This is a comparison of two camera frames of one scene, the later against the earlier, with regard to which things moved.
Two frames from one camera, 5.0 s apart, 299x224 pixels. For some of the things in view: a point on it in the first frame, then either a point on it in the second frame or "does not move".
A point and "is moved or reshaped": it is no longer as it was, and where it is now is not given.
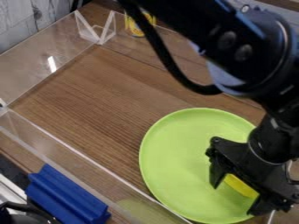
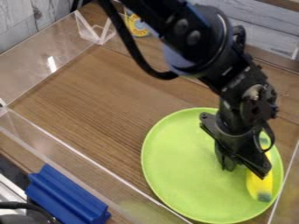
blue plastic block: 67,201 does not move
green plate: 175,170 does not move
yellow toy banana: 240,185 is moved or reshaped
